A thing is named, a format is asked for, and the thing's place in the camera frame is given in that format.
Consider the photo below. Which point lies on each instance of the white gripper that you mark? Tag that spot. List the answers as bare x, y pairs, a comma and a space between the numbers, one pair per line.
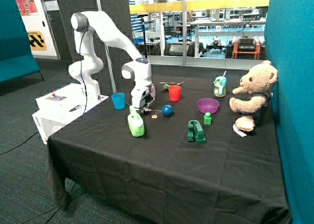
143, 96

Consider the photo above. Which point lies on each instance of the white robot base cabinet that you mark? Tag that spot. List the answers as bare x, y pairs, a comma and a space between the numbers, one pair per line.
54, 114

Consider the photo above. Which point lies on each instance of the light green watering can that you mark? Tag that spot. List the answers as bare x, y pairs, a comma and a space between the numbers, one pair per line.
135, 123

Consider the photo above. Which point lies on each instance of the blue ball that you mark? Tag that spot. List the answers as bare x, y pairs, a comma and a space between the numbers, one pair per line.
167, 110

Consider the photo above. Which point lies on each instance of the blue plastic cup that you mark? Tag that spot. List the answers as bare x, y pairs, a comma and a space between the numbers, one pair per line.
118, 100

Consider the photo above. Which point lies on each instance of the green toy vegetable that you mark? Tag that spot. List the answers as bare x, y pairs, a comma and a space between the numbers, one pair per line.
165, 87

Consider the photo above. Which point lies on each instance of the red plastic cup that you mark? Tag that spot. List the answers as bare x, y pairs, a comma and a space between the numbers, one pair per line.
174, 92

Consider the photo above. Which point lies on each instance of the metal spoon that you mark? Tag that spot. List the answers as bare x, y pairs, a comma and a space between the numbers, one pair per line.
172, 83

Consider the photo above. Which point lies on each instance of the dark green wooden block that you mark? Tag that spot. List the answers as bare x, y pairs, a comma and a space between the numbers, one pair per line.
195, 132

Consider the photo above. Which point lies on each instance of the small green block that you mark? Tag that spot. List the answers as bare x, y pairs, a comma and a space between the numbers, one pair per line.
207, 118

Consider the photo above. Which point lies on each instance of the black tablecloth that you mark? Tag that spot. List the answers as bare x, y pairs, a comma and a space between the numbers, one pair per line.
164, 177

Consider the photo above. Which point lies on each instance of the black pen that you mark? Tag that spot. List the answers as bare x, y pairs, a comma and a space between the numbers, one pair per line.
75, 108

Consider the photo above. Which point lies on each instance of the purple plastic bowl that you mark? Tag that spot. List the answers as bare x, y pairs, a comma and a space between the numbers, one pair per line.
208, 105

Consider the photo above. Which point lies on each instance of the green sippy cup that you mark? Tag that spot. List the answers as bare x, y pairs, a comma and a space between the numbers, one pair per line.
220, 84

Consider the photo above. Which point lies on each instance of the black tripod stand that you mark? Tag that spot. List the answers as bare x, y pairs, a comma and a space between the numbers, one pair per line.
139, 35

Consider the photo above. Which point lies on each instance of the beige teddy bear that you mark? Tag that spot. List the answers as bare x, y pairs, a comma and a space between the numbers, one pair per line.
257, 84

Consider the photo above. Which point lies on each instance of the teal sofa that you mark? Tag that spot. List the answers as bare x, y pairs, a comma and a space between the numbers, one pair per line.
16, 59

